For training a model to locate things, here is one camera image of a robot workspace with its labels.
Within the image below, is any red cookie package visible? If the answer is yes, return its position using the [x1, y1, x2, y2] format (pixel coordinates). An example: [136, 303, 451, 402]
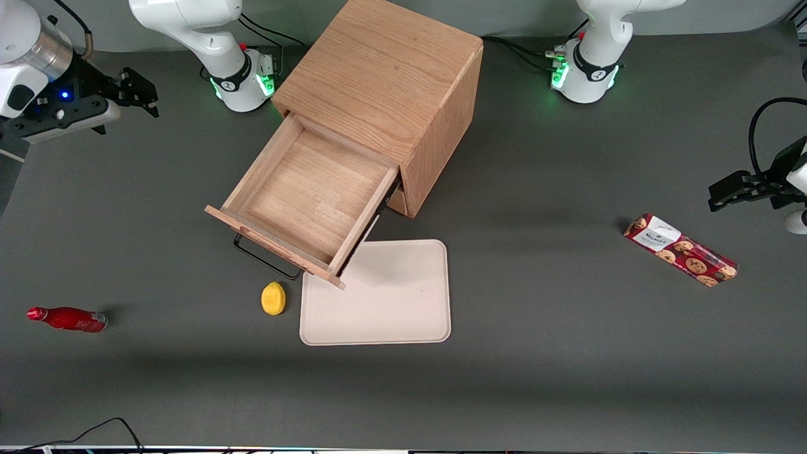
[623, 213, 739, 288]

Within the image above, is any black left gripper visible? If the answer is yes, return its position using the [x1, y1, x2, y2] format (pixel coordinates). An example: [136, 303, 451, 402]
[707, 136, 807, 212]

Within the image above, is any oak wooden drawer cabinet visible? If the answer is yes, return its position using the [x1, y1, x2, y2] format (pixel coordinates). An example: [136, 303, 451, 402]
[271, 0, 485, 219]

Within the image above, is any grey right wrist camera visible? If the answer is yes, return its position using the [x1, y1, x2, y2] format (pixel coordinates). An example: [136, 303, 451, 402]
[0, 97, 122, 145]

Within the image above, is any black left arm base cable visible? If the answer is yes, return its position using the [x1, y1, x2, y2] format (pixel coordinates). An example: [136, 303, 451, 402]
[482, 35, 569, 74]

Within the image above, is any yellow lemon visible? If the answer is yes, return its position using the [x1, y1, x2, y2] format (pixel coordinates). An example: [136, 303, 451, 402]
[261, 281, 287, 316]

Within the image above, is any black arm base cable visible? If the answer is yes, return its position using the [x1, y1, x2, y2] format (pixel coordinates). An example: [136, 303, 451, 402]
[482, 35, 569, 74]
[240, 13, 305, 65]

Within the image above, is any red soda bottle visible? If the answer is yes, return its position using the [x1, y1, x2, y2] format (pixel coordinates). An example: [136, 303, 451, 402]
[26, 306, 109, 334]

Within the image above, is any wooden drawer with black handle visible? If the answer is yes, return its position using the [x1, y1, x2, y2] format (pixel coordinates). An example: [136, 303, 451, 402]
[383, 182, 411, 218]
[204, 113, 402, 291]

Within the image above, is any black cable at table edge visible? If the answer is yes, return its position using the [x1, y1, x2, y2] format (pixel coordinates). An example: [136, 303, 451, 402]
[0, 417, 144, 454]

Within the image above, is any black right arm wrist cable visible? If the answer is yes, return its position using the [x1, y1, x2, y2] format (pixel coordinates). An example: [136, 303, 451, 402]
[53, 0, 94, 61]

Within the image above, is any beige rectangular plastic tray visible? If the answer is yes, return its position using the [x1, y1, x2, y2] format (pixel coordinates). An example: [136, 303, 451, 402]
[299, 239, 452, 346]

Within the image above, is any black right arm base cable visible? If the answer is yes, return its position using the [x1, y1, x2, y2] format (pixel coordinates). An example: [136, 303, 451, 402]
[240, 13, 305, 65]

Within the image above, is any black looped gripper cable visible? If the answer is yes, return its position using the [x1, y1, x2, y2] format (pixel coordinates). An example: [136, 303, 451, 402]
[748, 97, 807, 185]

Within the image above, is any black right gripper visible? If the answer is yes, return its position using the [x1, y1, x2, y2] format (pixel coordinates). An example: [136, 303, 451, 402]
[35, 54, 160, 119]

